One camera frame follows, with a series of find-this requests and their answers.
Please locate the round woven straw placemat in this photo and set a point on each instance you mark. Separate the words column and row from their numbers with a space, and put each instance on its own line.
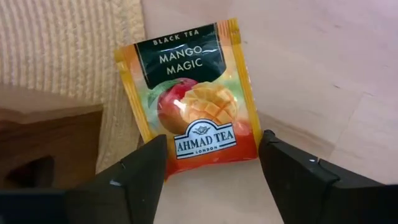
column 62, row 46

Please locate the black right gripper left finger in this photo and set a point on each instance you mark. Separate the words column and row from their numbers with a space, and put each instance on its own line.
column 133, row 186

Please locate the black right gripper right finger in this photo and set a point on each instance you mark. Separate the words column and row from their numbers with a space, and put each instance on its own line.
column 298, row 193

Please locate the orange mango tea bag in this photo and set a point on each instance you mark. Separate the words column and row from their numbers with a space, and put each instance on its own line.
column 192, row 93

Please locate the brown wooden tea organizer box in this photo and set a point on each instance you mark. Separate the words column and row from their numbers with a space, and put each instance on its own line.
column 46, row 140

